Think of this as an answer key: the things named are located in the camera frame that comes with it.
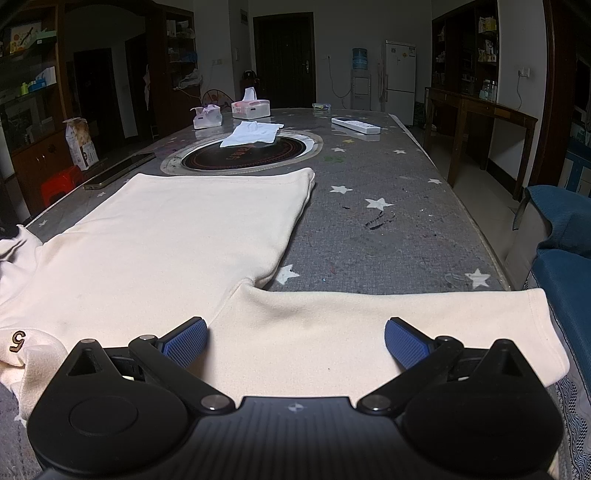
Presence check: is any cream sweatshirt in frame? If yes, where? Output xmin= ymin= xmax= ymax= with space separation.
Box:
xmin=1 ymin=168 xmax=570 ymax=420

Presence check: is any grey star-patterned table mat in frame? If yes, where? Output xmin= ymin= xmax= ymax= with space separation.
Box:
xmin=0 ymin=108 xmax=514 ymax=480

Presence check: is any blue sofa cushion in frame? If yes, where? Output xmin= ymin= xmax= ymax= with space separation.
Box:
xmin=512 ymin=185 xmax=591 ymax=480

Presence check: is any black smartphone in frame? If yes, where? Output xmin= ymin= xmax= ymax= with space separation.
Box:
xmin=83 ymin=152 xmax=155 ymax=190

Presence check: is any red plastic stool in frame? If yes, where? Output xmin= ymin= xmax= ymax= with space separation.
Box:
xmin=41 ymin=166 xmax=84 ymax=208

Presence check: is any round induction cooktop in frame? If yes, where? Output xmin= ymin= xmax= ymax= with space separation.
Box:
xmin=160 ymin=130 xmax=324 ymax=176

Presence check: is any paper snack bag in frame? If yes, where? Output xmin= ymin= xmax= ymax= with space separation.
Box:
xmin=64 ymin=117 xmax=99 ymax=171

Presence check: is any dark wooden side table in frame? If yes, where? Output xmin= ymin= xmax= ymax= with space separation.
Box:
xmin=447 ymin=95 xmax=538 ymax=201

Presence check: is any white remote control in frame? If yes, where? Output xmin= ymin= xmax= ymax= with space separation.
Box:
xmin=332 ymin=117 xmax=382 ymax=135

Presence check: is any white folded paper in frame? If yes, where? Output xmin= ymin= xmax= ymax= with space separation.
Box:
xmin=221 ymin=121 xmax=283 ymax=148

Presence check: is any pink wet wipes pack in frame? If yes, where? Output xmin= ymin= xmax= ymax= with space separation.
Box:
xmin=191 ymin=104 xmax=223 ymax=130

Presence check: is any white tissue box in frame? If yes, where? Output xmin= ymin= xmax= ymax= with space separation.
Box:
xmin=231 ymin=87 xmax=270 ymax=121

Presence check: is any small blue-lidded container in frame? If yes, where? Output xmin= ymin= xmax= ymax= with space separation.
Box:
xmin=312 ymin=102 xmax=332 ymax=111

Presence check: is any water dispenser with blue bottle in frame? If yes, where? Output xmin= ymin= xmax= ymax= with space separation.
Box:
xmin=351 ymin=48 xmax=372 ymax=110

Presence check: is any white refrigerator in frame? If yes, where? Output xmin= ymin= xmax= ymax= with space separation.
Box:
xmin=384 ymin=41 xmax=417 ymax=125

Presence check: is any dark entrance door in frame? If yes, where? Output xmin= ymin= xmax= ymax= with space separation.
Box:
xmin=252 ymin=12 xmax=317 ymax=108

